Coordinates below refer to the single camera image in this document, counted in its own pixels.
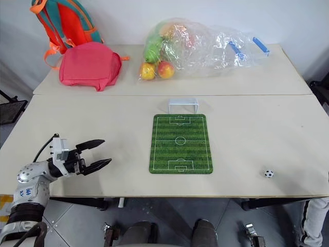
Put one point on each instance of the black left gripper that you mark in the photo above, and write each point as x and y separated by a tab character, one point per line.
73	163

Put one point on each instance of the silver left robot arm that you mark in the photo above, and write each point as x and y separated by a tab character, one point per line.
28	177

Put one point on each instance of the green soccer field mat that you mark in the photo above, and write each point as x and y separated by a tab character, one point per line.
180	143

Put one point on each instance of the miniature soccer ball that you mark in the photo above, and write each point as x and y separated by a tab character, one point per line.
269	173

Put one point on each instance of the pink fabric bag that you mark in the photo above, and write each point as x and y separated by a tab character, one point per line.
90	65

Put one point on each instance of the dark rounded left foot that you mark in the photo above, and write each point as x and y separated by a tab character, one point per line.
140	234

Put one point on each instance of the dark rounded foot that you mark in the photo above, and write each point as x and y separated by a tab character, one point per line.
140	234
204	232

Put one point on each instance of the black mesh chair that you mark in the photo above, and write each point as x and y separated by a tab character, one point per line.
10	109

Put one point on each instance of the white miniature goal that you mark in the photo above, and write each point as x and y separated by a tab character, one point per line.
183	102

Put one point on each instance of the green fruit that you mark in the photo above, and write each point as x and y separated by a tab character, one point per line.
153	49

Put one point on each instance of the orange teal backpack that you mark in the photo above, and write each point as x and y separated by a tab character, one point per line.
66	23

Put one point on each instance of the dark rounded right foot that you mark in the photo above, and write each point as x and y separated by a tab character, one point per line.
204	232

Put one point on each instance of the orange fruit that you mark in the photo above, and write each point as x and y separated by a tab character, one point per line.
171	30

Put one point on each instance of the clear plastic bag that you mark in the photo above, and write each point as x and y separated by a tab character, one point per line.
205	51

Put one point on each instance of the person leg grey trousers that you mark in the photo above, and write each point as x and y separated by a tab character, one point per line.
312	222

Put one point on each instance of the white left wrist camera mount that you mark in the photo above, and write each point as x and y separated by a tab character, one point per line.
59	151

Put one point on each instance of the black table frame bar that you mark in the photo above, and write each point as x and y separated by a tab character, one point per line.
82	202
272	203

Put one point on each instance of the black equipment at wall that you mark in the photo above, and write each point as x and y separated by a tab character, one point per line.
320	90

